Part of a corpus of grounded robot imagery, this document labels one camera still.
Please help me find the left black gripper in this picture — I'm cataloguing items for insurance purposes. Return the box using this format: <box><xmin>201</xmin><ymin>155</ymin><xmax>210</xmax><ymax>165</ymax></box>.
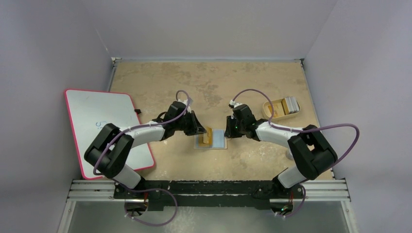
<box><xmin>174</xmin><ymin>111</ymin><xmax>206</xmax><ymax>136</ymax></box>

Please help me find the gold credit card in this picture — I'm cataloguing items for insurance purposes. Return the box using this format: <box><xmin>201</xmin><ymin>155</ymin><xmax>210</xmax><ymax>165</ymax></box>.
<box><xmin>203</xmin><ymin>127</ymin><xmax>213</xmax><ymax>145</ymax></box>
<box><xmin>197</xmin><ymin>134</ymin><xmax>213</xmax><ymax>148</ymax></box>

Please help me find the beige leather card holder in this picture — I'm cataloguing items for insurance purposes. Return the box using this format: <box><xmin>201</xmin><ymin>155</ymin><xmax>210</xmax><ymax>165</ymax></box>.
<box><xmin>194</xmin><ymin>129</ymin><xmax>227</xmax><ymax>150</ymax></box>

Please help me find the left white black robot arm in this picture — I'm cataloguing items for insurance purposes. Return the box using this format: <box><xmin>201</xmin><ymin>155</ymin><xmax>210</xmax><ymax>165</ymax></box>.
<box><xmin>84</xmin><ymin>101</ymin><xmax>207</xmax><ymax>179</ymax></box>

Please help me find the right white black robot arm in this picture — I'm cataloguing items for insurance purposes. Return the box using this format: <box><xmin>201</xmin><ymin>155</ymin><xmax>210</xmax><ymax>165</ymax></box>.
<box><xmin>224</xmin><ymin>101</ymin><xmax>338</xmax><ymax>198</ymax></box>

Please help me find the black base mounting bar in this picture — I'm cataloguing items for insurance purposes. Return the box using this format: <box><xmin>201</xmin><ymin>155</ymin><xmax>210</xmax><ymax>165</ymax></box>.
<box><xmin>114</xmin><ymin>175</ymin><xmax>306</xmax><ymax>213</ymax></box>

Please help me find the white pink-framed whiteboard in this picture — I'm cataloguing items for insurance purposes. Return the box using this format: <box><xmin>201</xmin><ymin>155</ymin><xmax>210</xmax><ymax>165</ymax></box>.
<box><xmin>65</xmin><ymin>89</ymin><xmax>140</xmax><ymax>180</ymax></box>

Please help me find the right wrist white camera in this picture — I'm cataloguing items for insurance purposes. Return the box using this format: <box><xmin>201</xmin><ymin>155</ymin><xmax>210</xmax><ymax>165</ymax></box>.
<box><xmin>229</xmin><ymin>100</ymin><xmax>242</xmax><ymax>109</ymax></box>

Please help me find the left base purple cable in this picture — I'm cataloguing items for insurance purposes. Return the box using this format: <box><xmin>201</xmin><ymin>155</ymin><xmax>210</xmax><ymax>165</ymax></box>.
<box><xmin>124</xmin><ymin>188</ymin><xmax>179</xmax><ymax>228</ymax></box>

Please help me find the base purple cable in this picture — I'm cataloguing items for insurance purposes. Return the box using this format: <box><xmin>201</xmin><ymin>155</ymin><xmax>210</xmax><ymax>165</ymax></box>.
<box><xmin>274</xmin><ymin>184</ymin><xmax>307</xmax><ymax>219</ymax></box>
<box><xmin>124</xmin><ymin>188</ymin><xmax>179</xmax><ymax>228</ymax></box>

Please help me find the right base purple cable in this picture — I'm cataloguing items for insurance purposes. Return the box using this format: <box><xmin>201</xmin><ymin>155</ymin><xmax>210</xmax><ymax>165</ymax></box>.
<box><xmin>274</xmin><ymin>184</ymin><xmax>307</xmax><ymax>219</ymax></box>

